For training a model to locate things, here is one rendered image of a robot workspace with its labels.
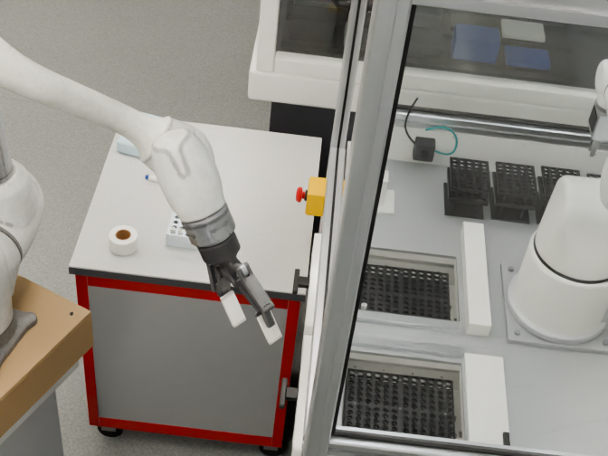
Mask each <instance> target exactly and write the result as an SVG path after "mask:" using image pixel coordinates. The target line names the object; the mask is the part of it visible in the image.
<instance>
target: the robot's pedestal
mask: <svg viewBox="0 0 608 456"><path fill-rule="evenodd" d="M78 367H79V360H78V361H77V362H76V363H75V364H74V365H73V366H72V367H71V368H70V369H69V370H68V371H67V372H66V373H65V374H64V375H63V376H62V377H61V378H60V379H59V380H58V381H57V382H56V383H55V384H54V385H53V386H52V387H51V388H50V389H49V390H48V391H47V392H46V393H45V394H44V395H43V396H42V397H41V398H40V399H39V400H38V401H37V402H36V403H35V404H34V405H33V406H32V407H31V408H30V409H29V410H28V411H27V412H26V413H25V414H24V415H23V416H22V417H21V418H20V419H19V420H18V421H17V422H16V423H15V424H14V425H13V426H12V427H11V428H10V429H9V430H8V431H7V432H6V433H5V434H4V435H3V436H2V437H1V438H0V456H64V454H63V447H62V434H61V426H60V419H59V413H58V405H57V398H56V392H55V390H56V389H57V388H58V387H59V386H60V385H61V384H62V383H63V382H64V381H65V380H66V379H67V378H68V377H69V376H70V375H71V374H72V373H73V372H74V371H75V370H76V369H77V368H78Z"/></svg>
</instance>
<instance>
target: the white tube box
mask: <svg viewBox="0 0 608 456"><path fill-rule="evenodd" d="M171 227H175V228H176V231H175V234H171V233H170V228H171ZM178 228H182V229H183V234H182V235H178V232H177V230H178ZM166 245H170V246H176V247H183V248H189V249H196V250H198V249H197V247H195V246H194V245H193V244H191V243H190V240H189V238H188V237H187V234H186V232H185V228H184V227H183V225H182V224H181V221H180V219H179V217H178V216H177V214H176V213H175V212H173V213H172V216H171V220H170V223H169V225H168V228H167V231H166Z"/></svg>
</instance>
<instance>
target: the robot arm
mask: <svg viewBox="0 0 608 456"><path fill-rule="evenodd" d="M0 87H3V88H5V89H7V90H9V91H11V92H14V93H16V94H18V95H20V96H22V97H25V98H27V99H29V100H32V101H35V102H37V103H40V104H42V105H44V106H47V107H49V108H52V109H57V110H59V111H62V112H64V113H67V114H70V115H72V116H75V117H78V118H80V119H85V120H88V121H90V122H93V123H95V124H98V125H101V126H103V127H105V128H109V129H111V130H113V131H115V132H116V133H118V134H120V135H121V136H122V137H124V138H126V139H127V140H128V141H130V142H131V143H132V144H133V145H134V146H135V147H136V148H137V150H138V153H139V157H140V161H141V162H143V163H144V164H145V165H146V166H147V167H148V168H149V169H150V170H152V171H153V172H154V173H155V175H156V177H157V181H158V183H159V185H160V188H161V190H162V192H163V194H164V196H165V198H166V200H167V202H168V203H169V205H170V207H171V208H172V210H173V211H174V212H175V213H176V214H177V216H178V217H179V219H180V221H181V224H182V225H183V227H184V228H185V232H186V234H187V237H188V238H189V240H190V243H191V244H193V245H194V246H195V247H197V249H198V251H199V252H200V255H201V257H202V259H203V261H204V262H205V264H206V267H207V271H208V276H209V281H210V285H211V289H212V292H217V295H218V296H219V297H220V300H221V302H222V303H223V306H224V309H225V311H226V313H227V315H228V317H229V319H230V321H231V323H232V325H233V327H234V328H235V327H237V326H238V325H240V324H241V323H243V321H245V320H246V318H245V316H244V314H243V312H242V308H241V306H240V304H239V302H238V300H237V298H236V296H235V294H234V292H233V290H232V286H231V283H232V285H233V286H234V287H235V288H238V289H239V290H240V291H241V293H242V294H243V295H244V297H245V298H246V299H247V300H248V301H249V302H250V303H251V305H252V306H253V307H254V309H255V310H256V311H257V313H255V317H256V318H257V319H258V321H259V323H260V326H261V329H262V331H263V334H264V336H265V337H266V339H267V342H268V344H269V345H271V344H273V343H274V342H275V341H277V340H278V339H280V338H281V337H282V334H281V332H280V329H279V327H278V325H277V323H276V320H275V318H274V317H273V314H272V312H271V310H272V309H274V308H275V306H274V304H273V303H272V301H271V299H270V298H269V296H268V294H267V293H266V291H265V290H264V288H263V287H262V285H261V284H260V283H259V281H258V280H257V278H256V277H255V275H254V274H253V272H252V269H251V267H250V265H249V263H248V262H245V263H241V262H240V261H239V260H238V258H237V257H236V256H237V253H238V251H239V250H240V249H241V245H240V243H239V240H238V238H237V236H236V234H235V231H234V229H235V222H234V220H233V217H232V215H231V212H230V210H229V208H228V204H227V203H226V202H225V199H224V196H223V185H222V180H221V177H220V174H219V171H218V169H217V166H216V164H215V162H214V152H213V149H212V147H211V144H210V142H209V141H208V139H207V137H206V136H205V134H204V133H203V132H202V131H201V130H200V129H198V128H196V127H194V126H192V125H190V124H188V123H184V122H182V121H179V120H177V119H173V118H171V117H169V116H167V117H164V118H160V119H156V118H152V117H149V116H148V115H146V114H144V113H142V112H140V111H138V110H136V109H133V108H131V107H130V106H127V105H125V104H123V103H121V102H119V101H117V100H114V99H112V98H110V97H108V96H106V95H104V94H101V93H99V92H97V91H95V90H92V89H90V88H88V87H86V86H84V85H81V84H79V83H78V82H76V81H72V80H70V79H68V78H66V77H64V76H61V75H60V74H58V73H56V72H54V71H51V70H48V69H46V68H44V67H43V66H42V65H40V64H38V63H36V62H34V61H32V60H30V59H29V58H27V57H25V56H24V55H22V54H21V53H20V52H18V51H17V50H16V49H15V48H13V47H12V46H11V45H10V44H8V43H7V42H6V41H5V40H3V39H2V38H1V37H0ZM43 208H44V200H43V191H42V188H41V187H40V185H39V183H38V181H37V180H36V178H35V177H34V176H33V175H32V174H31V173H30V172H29V171H27V170H26V169H25V167H24V166H23V165H22V164H20V163H19V162H17V161H16V160H14V159H12V158H11V154H10V150H9V146H8V141H7V136H6V133H5V124H4V120H3V116H2V111H1V107H0V367H1V365H2V364H3V363H4V361H5V360H6V359H7V357H8V356H9V355H10V354H11V352H12V351H13V350H14V348H15V347H16V345H17V344H18V343H19V342H20V340H21V339H22V338H23V336H24V335H25V333H26V332H27V331H28V330H29V329H30V328H32V327H34V326H35V325H36V324H37V321H38V320H37V316H36V315H35V314H34V313H33V312H28V311H21V310H17V309H13V306H12V296H13V294H14V286H15V282H16V278H17V273H18V270H19V266H20V264H21V262H22V260H23V258H24V256H25V255H26V253H27V252H28V250H29V248H30V246H31V244H32V242H33V239H34V237H35V235H36V233H37V230H38V228H39V225H40V222H41V220H42V217H43ZM216 283H217V284H216ZM215 284H216V285H215Z"/></svg>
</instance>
